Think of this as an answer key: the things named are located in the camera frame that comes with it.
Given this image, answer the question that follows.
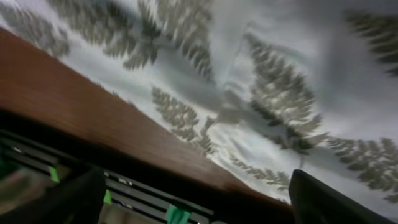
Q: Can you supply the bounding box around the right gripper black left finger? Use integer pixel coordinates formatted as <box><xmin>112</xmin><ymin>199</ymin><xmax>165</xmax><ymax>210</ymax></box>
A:
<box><xmin>1</xmin><ymin>166</ymin><xmax>106</xmax><ymax>224</ymax></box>

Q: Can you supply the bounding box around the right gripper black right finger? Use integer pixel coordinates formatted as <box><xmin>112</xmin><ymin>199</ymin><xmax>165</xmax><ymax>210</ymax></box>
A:
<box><xmin>289</xmin><ymin>169</ymin><xmax>394</xmax><ymax>224</ymax></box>

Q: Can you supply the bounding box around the white fern-print dress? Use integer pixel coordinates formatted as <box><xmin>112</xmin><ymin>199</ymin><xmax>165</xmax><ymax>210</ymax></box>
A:
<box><xmin>1</xmin><ymin>0</ymin><xmax>397</xmax><ymax>222</ymax></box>

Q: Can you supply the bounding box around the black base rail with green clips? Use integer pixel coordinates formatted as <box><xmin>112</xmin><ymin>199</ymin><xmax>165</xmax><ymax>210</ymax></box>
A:
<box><xmin>1</xmin><ymin>129</ymin><xmax>222</xmax><ymax>223</ymax></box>

